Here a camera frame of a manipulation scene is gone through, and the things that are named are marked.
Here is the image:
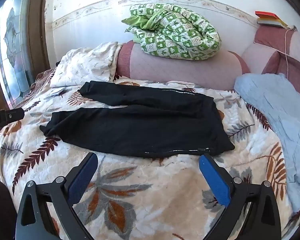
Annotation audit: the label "green checkered quilt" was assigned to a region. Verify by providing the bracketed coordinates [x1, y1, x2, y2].
[122, 3, 221, 62]

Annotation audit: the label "small paper packet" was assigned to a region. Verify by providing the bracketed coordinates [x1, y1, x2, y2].
[45, 87, 66, 98]

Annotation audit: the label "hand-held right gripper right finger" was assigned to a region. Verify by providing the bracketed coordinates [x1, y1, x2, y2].
[198, 153, 282, 240]

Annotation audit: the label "black pants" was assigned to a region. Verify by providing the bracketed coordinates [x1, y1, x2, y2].
[39, 81, 235, 158]

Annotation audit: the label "pink padded backrest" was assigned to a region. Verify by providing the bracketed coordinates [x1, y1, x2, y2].
[241, 26, 300, 100]
[114, 41, 251, 91]

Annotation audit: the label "white cable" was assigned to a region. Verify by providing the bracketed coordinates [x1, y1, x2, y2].
[284, 27, 298, 78]

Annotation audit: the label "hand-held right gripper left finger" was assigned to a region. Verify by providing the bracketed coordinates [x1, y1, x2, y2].
[15, 152, 99, 240]

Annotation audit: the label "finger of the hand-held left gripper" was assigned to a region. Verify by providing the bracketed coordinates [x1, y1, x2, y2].
[4, 108, 25, 125]

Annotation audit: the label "light blue quilted blanket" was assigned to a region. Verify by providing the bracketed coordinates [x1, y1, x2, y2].
[234, 73, 300, 205]

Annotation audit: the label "white leaf print pillow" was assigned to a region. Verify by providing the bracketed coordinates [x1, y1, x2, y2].
[50, 42, 124, 88]

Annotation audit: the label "leaf print fleece blanket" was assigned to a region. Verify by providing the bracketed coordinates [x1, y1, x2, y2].
[0, 68, 300, 240]

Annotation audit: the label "dark cloth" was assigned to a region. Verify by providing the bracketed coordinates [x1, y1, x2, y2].
[0, 177, 18, 240]

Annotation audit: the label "stained glass door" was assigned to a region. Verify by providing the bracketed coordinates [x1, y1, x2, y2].
[0, 0, 33, 107]

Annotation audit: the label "brown wooden door frame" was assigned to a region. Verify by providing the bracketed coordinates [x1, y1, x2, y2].
[27, 0, 52, 72]

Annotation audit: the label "red book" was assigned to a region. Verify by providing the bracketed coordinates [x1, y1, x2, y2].
[255, 11, 282, 22]

